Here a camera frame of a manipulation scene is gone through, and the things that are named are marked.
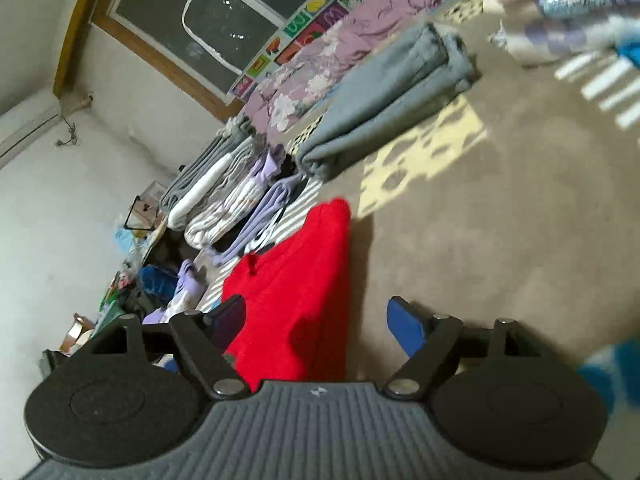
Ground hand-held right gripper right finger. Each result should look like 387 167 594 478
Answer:
382 295 546 400

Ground dark blue cloth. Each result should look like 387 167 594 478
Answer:
136 265 180 307

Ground pastel patterned cloth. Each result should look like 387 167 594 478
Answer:
487 0 640 130

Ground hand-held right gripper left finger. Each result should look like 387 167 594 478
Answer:
75 294 247 400

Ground bright blue cloth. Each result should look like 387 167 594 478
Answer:
576 339 640 417

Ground grey white striped cloth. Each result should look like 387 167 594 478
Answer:
194 172 328 313

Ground lavender folded garment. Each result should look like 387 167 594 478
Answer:
209 144 307 267

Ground purple floral quilt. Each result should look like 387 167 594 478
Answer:
242 0 463 135

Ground small lavender garment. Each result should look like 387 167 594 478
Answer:
141 259 210 326

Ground white air conditioner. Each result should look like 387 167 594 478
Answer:
0 96 62 172

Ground air conditioner power cord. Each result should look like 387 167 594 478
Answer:
54 94 96 150

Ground window with wooden frame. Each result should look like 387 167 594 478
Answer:
54 0 353 123

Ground grey folded garment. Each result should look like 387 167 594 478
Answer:
159 114 257 212

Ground colourful picture mat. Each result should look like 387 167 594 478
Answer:
227 0 383 107

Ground red garment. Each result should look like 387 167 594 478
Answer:
220 197 353 394

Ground grey folded pants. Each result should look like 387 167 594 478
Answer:
295 21 477 182

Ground white floral folded garment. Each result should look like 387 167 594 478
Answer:
184 137 273 249

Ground beige patterned blanket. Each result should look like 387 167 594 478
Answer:
197 0 640 396

